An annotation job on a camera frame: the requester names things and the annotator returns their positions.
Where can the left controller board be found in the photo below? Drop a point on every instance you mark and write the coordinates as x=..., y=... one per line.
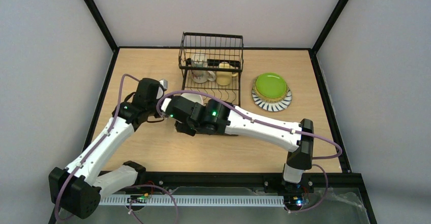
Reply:
x=138, y=199

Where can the right controller board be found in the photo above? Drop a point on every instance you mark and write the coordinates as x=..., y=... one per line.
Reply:
x=296, y=200

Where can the cream ceramic mug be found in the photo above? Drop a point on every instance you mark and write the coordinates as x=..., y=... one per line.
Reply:
x=201, y=76

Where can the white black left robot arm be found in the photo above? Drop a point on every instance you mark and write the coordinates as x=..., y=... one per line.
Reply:
x=79, y=187

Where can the yellow handled mug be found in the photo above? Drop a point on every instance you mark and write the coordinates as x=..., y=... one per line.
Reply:
x=225, y=78

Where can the black aluminium frame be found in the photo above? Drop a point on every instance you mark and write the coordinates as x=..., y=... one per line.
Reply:
x=271, y=181

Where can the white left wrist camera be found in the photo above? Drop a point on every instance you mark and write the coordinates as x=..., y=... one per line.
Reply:
x=164, y=84

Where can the white slotted cable duct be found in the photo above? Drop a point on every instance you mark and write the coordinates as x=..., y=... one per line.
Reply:
x=200, y=201

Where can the small white patterned bowl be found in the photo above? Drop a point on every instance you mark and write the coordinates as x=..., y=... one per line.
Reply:
x=191, y=99

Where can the blue striped white plate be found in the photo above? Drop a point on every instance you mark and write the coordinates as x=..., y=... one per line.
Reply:
x=277, y=106

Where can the green plate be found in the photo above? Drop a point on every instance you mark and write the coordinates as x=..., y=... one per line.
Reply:
x=270, y=79

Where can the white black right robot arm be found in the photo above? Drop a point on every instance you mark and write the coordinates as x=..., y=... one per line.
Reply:
x=217, y=118

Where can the controller board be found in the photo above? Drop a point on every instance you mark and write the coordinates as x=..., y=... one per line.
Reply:
x=138, y=199
x=296, y=200

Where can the black wire dish rack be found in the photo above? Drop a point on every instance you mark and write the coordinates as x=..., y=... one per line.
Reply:
x=218, y=48

